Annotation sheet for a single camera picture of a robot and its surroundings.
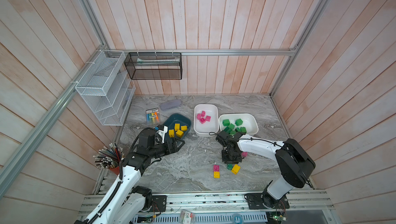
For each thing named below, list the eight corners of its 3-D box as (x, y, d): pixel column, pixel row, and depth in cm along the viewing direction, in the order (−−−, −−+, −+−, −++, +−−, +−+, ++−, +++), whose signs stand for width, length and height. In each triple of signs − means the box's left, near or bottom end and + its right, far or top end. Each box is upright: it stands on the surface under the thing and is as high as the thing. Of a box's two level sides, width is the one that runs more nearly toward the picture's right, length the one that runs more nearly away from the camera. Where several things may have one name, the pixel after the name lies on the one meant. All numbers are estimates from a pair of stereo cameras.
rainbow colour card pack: (146, 124, 106) (146, 122, 104) (146, 111, 113) (146, 109, 112) (159, 122, 107) (159, 120, 105) (158, 109, 115) (158, 107, 113)
